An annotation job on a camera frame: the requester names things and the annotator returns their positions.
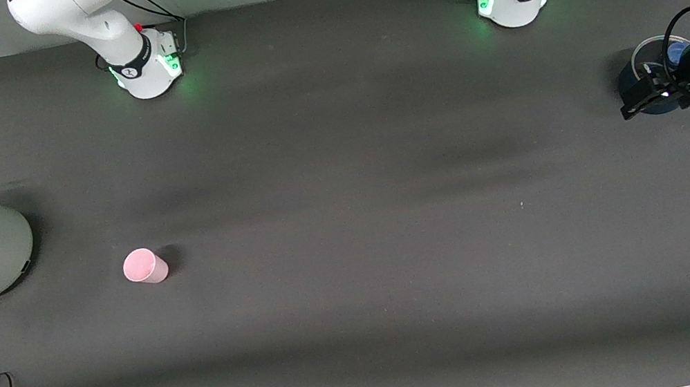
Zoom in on pink plastic cup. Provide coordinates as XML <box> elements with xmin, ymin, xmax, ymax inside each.
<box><xmin>120</xmin><ymin>245</ymin><xmax>171</xmax><ymax>289</ymax></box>

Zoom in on dark blue saucepan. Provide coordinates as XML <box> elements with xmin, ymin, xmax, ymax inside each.
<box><xmin>612</xmin><ymin>29</ymin><xmax>690</xmax><ymax>121</ymax></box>

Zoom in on glass lid blue knob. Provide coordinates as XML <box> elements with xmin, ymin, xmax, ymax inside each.
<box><xmin>631</xmin><ymin>29</ymin><xmax>690</xmax><ymax>77</ymax></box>

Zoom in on dark grey table mat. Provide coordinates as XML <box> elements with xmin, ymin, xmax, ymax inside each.
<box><xmin>0</xmin><ymin>0</ymin><xmax>690</xmax><ymax>387</ymax></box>

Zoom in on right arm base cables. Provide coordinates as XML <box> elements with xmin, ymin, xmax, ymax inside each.
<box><xmin>87</xmin><ymin>0</ymin><xmax>194</xmax><ymax>73</ymax></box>

